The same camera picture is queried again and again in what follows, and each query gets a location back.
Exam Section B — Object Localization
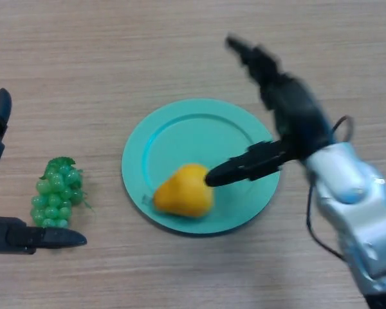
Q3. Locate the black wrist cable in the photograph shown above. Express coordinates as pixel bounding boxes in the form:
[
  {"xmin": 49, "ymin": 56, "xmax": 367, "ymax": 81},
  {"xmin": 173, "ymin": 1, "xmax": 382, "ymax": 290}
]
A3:
[{"xmin": 305, "ymin": 115, "xmax": 354, "ymax": 261}]

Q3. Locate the yellow pear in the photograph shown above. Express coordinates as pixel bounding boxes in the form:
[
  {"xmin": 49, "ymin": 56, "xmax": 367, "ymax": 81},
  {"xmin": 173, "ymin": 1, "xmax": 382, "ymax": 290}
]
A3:
[{"xmin": 152, "ymin": 163, "xmax": 215, "ymax": 219}]

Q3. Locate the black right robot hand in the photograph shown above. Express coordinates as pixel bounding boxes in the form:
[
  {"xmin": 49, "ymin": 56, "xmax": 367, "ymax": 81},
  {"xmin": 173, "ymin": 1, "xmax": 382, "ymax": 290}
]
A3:
[{"xmin": 225, "ymin": 33, "xmax": 337, "ymax": 187}]

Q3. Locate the green grape bunch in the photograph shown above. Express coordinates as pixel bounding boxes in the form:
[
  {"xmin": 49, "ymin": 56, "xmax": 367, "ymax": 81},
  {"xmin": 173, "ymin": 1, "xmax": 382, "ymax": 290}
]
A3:
[{"xmin": 30, "ymin": 156, "xmax": 94, "ymax": 229}]

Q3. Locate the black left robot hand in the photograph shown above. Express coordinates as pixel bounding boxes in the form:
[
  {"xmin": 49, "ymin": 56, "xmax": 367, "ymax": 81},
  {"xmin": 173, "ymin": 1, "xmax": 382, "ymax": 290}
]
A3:
[{"xmin": 0, "ymin": 62, "xmax": 88, "ymax": 255}]

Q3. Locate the round green plate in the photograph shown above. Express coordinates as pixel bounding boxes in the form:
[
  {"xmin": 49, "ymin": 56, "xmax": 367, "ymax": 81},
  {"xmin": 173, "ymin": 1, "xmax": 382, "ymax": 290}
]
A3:
[{"xmin": 121, "ymin": 98, "xmax": 280, "ymax": 238}]

